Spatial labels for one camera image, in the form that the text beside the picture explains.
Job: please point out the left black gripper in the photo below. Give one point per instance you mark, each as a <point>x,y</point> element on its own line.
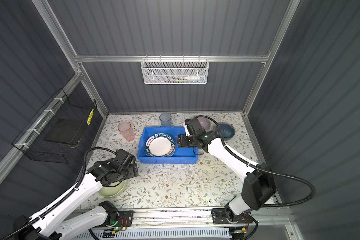
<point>133,170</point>

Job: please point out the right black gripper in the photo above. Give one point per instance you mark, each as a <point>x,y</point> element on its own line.
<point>181,140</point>

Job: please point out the green rimmed white plate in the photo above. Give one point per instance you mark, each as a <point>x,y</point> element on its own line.
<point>160,145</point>

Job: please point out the pink ceramic bowl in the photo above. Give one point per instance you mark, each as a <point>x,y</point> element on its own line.
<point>205,123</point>

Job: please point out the light green bowl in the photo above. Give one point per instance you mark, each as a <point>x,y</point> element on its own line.
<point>114,190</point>

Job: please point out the dark blue ceramic bowl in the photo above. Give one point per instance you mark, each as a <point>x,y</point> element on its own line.
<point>227,131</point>

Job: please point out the pink plastic cup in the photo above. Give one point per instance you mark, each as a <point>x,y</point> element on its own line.
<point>125,128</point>

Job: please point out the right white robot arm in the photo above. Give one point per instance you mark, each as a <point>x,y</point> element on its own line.
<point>258,186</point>

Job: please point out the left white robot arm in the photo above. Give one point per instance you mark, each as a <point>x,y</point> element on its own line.
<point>51,222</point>

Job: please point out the blue plastic bin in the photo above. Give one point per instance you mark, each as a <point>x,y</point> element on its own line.
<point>181,155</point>

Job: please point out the blue plastic cup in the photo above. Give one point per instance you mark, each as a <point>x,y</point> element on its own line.
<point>166,120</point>

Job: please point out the white tube in basket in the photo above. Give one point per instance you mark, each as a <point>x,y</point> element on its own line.
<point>195,79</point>

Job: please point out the yellow tag on basket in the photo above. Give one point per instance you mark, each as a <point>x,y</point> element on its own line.
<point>89,119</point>

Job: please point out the black pad in basket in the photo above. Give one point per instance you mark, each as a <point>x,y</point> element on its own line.
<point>66,132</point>

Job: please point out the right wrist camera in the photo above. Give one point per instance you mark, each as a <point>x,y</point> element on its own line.
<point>193,127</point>

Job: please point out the white wire mesh basket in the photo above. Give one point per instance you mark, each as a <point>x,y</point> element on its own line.
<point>171,71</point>

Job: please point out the black wire basket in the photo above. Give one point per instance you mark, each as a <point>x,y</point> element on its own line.
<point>31,139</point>

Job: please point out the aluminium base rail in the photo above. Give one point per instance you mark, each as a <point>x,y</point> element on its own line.
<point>200,223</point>

